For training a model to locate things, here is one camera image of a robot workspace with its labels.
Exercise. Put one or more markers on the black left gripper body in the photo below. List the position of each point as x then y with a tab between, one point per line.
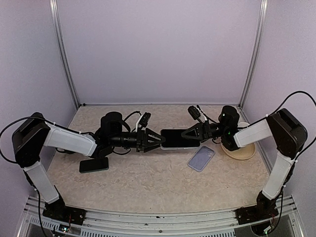
139	143

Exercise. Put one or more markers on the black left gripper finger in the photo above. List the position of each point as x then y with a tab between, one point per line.
151	136
151	145

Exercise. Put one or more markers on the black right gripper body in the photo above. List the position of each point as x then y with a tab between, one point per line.
207	131

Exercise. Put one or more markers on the clear case with ring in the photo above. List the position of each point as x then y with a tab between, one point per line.
179	146

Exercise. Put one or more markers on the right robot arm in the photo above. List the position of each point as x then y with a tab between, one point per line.
288	133

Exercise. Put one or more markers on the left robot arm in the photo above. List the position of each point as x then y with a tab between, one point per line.
36	132

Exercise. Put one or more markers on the lavender phone case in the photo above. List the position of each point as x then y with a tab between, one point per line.
201	158

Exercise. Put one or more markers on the beige round plate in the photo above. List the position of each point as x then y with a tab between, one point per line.
243	153

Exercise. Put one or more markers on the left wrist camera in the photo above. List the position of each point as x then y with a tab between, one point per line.
142	122

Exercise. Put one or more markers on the front aluminium rail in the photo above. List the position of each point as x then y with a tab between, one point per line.
218	223

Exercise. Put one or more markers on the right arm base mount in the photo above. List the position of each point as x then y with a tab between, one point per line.
263	209

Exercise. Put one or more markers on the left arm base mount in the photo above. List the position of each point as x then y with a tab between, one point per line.
57	210

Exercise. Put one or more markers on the right aluminium frame post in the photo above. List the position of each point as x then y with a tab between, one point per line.
255	52

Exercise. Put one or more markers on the aluminium frame post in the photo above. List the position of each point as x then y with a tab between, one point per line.
62	51
255	52

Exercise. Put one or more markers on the left aluminium frame post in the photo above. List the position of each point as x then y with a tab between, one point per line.
62	51

